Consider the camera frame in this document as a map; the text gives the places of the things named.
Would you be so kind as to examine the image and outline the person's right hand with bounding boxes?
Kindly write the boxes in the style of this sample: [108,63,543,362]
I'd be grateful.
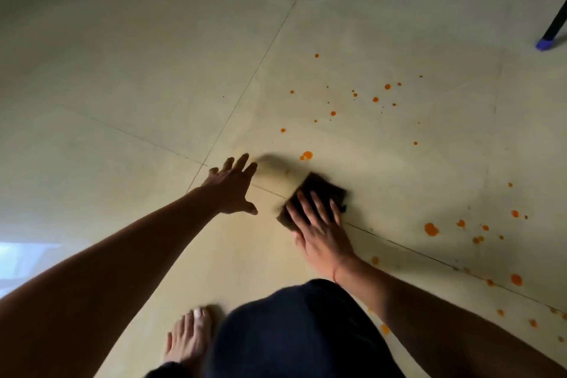
[285,189,360,282]

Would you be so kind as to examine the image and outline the dark brown cleaning cloth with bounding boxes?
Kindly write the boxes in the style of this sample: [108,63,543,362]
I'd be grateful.
[276,172,349,232]

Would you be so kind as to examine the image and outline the black chair leg blue cap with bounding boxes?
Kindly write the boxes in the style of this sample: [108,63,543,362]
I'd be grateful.
[535,0,567,52]

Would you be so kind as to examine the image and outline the person's dark blue shorts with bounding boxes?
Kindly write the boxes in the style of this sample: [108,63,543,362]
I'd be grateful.
[144,279,406,378]

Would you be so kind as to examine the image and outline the orange sauce spatter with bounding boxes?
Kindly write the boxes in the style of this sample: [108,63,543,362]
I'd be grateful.
[280,53,567,344]

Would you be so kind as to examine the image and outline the person's bare foot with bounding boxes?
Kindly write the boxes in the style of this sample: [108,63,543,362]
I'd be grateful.
[163,307,214,366]

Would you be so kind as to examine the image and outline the person's left hand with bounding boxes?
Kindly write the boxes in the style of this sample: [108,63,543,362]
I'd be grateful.
[201,153,259,216]

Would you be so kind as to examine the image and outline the person's right forearm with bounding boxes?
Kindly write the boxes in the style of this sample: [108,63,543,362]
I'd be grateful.
[333,255,567,378]

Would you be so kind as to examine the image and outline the person's left forearm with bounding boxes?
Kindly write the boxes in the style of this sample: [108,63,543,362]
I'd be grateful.
[0,186,222,378]

